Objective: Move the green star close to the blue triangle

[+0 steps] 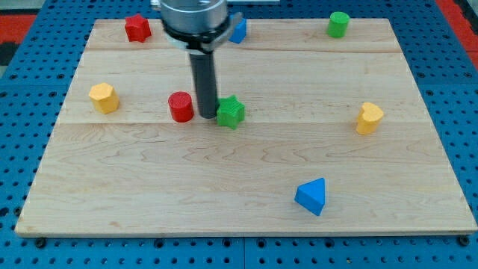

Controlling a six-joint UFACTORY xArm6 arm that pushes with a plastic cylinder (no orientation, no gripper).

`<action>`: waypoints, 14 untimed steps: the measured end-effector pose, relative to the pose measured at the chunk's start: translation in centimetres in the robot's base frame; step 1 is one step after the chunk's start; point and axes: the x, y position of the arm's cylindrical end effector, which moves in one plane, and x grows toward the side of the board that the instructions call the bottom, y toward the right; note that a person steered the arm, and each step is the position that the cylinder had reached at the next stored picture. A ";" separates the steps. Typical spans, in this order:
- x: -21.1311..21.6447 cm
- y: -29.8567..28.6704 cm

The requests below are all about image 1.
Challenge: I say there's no green star block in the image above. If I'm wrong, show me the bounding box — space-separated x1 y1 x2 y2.
216 95 245 129

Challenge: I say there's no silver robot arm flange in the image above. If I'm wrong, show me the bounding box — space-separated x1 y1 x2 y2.
150 0 243 55

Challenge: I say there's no blue triangle block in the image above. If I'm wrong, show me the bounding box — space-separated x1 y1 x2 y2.
294 178 326 216

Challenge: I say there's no red star block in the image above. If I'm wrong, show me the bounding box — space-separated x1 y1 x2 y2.
125 13 152 43

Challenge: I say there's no red cylinder block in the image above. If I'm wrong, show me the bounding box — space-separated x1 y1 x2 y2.
168 91 194 123

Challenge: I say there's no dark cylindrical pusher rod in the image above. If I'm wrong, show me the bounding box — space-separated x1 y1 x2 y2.
189 53 219 119

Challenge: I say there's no wooden board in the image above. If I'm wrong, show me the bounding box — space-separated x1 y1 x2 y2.
16 19 477 238

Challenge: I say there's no blue cube block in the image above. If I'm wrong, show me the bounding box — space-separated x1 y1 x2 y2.
229 18 247 44

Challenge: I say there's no yellow heart block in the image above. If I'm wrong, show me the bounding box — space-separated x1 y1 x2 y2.
356 102 385 135

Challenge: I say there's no yellow hexagon block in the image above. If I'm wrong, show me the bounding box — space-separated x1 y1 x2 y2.
89 82 120 114

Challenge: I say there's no green cylinder block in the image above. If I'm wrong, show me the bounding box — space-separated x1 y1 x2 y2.
326 11 350 38

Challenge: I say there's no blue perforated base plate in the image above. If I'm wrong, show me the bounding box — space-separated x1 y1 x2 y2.
1 1 477 268

